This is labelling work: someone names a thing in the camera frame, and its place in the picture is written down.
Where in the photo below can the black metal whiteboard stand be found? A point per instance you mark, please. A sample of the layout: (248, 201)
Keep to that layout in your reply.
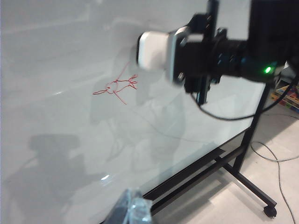
(252, 186)

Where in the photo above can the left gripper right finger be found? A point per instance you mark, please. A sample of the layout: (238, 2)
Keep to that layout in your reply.
(140, 207)

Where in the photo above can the red marker drawing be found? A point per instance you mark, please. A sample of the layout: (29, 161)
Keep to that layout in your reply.
(134, 82)

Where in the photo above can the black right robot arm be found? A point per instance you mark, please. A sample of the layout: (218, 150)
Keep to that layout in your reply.
(268, 28)

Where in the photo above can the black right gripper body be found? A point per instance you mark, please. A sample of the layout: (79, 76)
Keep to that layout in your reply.
(215, 56)

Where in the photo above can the white whiteboard eraser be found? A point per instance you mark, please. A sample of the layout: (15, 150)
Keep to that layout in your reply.
(153, 50)

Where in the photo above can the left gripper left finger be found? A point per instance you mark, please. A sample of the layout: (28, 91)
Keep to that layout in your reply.
(119, 210)

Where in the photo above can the colourful cardboard box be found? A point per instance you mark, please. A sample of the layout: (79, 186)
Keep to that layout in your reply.
(288, 95)

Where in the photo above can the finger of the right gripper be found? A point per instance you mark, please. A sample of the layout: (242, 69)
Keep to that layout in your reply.
(191, 30)
(189, 70)

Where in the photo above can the black caster wheel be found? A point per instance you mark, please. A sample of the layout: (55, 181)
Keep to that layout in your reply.
(270, 212)

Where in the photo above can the white glass whiteboard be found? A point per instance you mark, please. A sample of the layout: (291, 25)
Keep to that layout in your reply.
(58, 70)

